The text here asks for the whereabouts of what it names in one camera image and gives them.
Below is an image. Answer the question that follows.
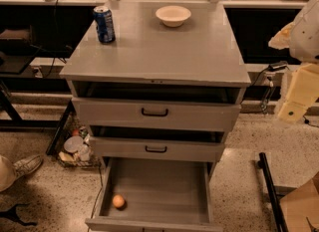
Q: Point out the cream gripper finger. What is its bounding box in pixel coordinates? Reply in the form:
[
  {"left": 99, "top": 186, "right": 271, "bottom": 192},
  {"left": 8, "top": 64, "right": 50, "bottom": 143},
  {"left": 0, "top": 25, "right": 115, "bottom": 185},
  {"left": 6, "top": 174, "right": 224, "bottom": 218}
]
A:
[
  {"left": 277, "top": 64, "right": 319, "bottom": 123},
  {"left": 268, "top": 23, "right": 294, "bottom": 50}
]

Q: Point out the orange fruit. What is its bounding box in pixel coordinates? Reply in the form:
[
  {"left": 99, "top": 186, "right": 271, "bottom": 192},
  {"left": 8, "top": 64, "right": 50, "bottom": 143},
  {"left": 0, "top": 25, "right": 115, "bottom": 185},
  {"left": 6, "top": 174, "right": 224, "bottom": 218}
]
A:
[{"left": 112, "top": 194, "right": 126, "bottom": 209}]

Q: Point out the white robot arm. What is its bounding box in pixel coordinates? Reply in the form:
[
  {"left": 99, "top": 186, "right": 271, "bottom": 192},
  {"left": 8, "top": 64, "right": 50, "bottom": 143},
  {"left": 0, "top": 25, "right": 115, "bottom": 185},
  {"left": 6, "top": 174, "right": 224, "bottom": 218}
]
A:
[{"left": 268, "top": 0, "right": 319, "bottom": 123}]

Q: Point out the grey drawer cabinet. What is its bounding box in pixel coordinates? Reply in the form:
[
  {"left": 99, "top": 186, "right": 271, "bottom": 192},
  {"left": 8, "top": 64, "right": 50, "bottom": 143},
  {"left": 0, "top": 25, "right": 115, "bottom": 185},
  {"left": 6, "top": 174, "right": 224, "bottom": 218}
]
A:
[{"left": 59, "top": 0, "right": 252, "bottom": 164}]

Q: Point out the grey bottom drawer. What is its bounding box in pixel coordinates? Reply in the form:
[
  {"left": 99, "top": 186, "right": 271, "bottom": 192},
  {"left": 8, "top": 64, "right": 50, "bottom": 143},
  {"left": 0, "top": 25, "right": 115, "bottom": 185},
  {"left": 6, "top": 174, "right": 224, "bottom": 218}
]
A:
[{"left": 86, "top": 157, "right": 222, "bottom": 232}]

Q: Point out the grey drawer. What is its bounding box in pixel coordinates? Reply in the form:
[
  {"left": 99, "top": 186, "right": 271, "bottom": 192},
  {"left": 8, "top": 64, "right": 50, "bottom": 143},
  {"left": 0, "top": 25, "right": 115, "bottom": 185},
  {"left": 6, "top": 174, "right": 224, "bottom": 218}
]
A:
[
  {"left": 86, "top": 157, "right": 222, "bottom": 232},
  {"left": 72, "top": 98, "right": 240, "bottom": 131},
  {"left": 90, "top": 136, "right": 225, "bottom": 162}
]

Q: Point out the grey top drawer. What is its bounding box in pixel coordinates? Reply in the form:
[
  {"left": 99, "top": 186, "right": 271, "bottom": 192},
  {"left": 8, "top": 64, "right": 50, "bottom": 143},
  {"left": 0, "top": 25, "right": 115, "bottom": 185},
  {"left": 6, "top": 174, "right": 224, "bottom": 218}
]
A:
[{"left": 72, "top": 98, "right": 240, "bottom": 131}]

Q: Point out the grey middle drawer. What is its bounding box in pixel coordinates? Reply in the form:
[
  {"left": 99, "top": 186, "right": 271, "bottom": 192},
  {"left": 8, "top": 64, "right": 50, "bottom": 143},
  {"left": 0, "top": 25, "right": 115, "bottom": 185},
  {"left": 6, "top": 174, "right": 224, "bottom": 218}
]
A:
[{"left": 90, "top": 136, "right": 225, "bottom": 162}]

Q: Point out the white bowl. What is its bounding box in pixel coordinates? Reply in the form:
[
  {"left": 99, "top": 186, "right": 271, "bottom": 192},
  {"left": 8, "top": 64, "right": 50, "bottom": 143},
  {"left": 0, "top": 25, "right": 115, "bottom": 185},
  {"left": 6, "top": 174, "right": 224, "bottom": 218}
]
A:
[{"left": 156, "top": 6, "right": 191, "bottom": 28}]

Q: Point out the cardboard box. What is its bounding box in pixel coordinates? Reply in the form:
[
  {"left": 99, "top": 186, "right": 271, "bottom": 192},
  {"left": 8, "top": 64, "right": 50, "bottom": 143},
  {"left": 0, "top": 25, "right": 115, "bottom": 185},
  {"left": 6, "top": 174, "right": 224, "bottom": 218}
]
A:
[{"left": 280, "top": 172, "right": 319, "bottom": 232}]

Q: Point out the blue soda can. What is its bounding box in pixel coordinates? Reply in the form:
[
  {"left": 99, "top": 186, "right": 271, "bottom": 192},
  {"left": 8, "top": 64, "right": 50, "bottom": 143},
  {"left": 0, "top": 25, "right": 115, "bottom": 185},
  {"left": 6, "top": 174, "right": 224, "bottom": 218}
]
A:
[{"left": 93, "top": 6, "right": 116, "bottom": 44}]

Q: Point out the grey sneaker shoe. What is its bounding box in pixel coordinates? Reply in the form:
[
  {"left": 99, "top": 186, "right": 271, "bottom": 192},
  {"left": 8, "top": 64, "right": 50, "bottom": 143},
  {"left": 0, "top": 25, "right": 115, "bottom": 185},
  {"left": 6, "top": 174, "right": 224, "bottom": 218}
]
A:
[{"left": 13, "top": 155, "right": 43, "bottom": 179}]

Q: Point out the black power adapter cable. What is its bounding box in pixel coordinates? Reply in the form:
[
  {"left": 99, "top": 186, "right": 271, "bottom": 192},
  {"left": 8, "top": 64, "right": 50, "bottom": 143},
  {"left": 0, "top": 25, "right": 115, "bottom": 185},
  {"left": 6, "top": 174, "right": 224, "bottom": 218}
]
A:
[{"left": 252, "top": 60, "right": 289, "bottom": 88}]

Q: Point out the black metal frame bar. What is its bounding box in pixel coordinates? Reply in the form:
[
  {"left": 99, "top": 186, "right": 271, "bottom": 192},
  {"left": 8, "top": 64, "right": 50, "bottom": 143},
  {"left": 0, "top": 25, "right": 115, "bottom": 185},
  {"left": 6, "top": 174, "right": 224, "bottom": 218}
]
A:
[{"left": 257, "top": 152, "right": 288, "bottom": 232}]

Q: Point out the wire basket with items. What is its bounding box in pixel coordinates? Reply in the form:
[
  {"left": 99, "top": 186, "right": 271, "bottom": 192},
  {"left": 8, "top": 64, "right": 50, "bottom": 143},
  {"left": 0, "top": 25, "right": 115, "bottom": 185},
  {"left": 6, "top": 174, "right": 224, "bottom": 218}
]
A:
[{"left": 57, "top": 126, "right": 100, "bottom": 168}]

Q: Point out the black cable on left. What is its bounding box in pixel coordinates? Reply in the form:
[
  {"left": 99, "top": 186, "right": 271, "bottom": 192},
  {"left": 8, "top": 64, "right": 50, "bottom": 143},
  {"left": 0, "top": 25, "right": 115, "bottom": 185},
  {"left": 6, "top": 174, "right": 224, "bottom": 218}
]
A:
[{"left": 29, "top": 0, "right": 73, "bottom": 78}]

